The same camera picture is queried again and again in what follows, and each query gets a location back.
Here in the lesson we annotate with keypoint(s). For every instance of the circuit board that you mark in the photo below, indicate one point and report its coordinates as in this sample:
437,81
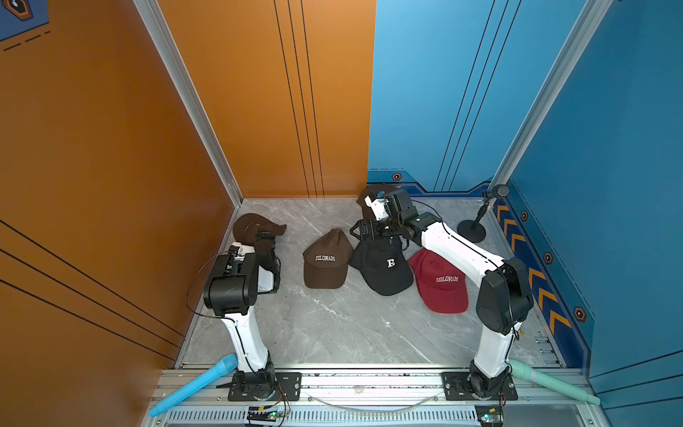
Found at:
490,416
263,416

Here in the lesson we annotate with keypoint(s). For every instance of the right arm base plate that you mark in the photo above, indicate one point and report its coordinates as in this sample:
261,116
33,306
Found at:
467,386

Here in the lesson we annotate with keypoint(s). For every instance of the black R cap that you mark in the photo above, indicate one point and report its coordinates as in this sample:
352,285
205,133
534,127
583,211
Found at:
383,265

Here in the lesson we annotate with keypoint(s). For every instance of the green foam handle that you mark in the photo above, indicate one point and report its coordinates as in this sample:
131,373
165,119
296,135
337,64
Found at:
526,373

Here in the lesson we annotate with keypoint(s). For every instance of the brown Colorado cap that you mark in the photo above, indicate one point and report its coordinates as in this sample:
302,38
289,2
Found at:
326,261

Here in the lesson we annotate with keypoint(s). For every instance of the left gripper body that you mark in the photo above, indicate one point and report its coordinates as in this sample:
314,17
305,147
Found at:
269,237

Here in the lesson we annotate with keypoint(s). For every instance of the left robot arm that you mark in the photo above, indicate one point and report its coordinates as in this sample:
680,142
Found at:
238,276

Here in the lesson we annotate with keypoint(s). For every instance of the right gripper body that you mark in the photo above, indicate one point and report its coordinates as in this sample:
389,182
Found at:
391,226

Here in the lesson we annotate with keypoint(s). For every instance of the blue foam handle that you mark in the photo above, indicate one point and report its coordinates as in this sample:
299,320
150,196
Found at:
222,368

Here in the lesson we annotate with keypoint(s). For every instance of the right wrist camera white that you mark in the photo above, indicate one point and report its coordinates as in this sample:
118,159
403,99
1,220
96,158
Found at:
378,206

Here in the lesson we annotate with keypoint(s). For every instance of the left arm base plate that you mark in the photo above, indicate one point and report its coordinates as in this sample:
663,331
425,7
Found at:
250,387

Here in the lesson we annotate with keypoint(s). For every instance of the black microphone stand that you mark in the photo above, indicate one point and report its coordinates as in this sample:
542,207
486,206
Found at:
473,230

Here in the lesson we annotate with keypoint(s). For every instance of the aluminium front rail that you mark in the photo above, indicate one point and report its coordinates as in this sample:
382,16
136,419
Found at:
372,395

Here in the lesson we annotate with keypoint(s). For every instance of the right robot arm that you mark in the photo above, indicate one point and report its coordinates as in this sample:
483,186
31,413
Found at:
504,296

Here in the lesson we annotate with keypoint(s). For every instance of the left circuit board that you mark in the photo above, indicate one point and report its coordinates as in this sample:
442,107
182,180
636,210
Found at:
263,416

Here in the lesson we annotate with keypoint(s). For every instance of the right circuit board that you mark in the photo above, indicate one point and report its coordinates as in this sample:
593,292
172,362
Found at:
490,416

